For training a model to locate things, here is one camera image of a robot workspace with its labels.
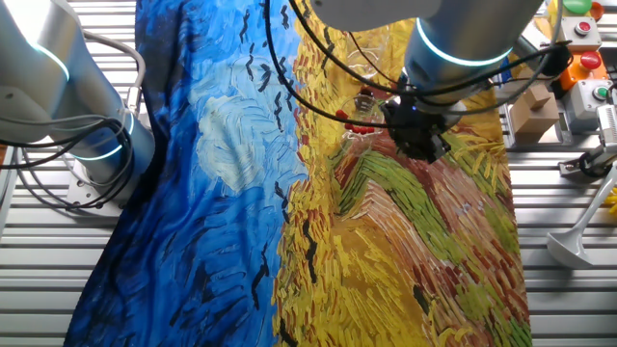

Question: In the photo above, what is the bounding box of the grey cable with connector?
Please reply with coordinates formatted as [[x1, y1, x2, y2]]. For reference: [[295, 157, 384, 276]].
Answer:
[[79, 28, 148, 120]]

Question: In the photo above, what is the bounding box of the silver depth camera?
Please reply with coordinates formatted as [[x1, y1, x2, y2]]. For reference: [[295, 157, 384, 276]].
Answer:
[[596, 103, 617, 155]]

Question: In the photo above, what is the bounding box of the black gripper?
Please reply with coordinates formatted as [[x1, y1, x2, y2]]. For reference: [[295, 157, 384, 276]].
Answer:
[[384, 93, 452, 164]]

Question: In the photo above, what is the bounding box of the black cable bundle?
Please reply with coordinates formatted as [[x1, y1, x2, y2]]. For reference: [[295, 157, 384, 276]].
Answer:
[[0, 113, 138, 209]]

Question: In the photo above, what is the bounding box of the white plastic ladle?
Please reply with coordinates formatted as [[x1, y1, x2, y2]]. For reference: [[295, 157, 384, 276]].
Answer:
[[547, 163, 617, 270]]

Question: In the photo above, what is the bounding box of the painted wheatfield tablecloth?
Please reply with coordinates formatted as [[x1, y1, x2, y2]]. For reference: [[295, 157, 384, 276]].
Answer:
[[62, 0, 534, 347]]

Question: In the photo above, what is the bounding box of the grey box green button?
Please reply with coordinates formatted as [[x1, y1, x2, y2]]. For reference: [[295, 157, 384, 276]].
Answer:
[[562, 79, 614, 121]]

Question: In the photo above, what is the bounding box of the small wooden block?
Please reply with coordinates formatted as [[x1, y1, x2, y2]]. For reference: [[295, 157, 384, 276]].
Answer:
[[523, 84, 551, 111]]

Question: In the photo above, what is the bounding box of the metal camera clamp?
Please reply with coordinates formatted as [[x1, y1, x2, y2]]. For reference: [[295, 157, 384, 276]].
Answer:
[[557, 144, 617, 180]]

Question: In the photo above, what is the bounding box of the clear glass beaker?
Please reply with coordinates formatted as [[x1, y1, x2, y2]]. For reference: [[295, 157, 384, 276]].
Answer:
[[344, 29, 389, 82], [336, 93, 388, 156]]

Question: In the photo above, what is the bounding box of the orange box red button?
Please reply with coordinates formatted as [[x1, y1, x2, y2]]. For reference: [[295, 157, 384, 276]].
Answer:
[[566, 50, 610, 92]]

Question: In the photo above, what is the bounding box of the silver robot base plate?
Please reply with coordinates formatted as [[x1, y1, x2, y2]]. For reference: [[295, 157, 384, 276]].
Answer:
[[65, 168, 127, 219]]

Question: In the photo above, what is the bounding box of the black round cable plug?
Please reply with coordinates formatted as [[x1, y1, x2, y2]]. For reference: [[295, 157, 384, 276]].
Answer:
[[538, 41, 574, 78]]

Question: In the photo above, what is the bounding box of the yellow box green button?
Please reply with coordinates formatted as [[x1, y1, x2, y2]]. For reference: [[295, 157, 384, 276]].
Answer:
[[549, 0, 605, 23]]

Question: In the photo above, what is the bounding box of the large wooden block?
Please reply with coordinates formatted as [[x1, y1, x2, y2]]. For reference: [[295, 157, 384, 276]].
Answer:
[[509, 93, 561, 145]]

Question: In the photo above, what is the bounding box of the grey box red button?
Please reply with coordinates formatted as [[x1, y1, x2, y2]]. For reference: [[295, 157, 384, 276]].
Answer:
[[561, 16, 604, 53]]

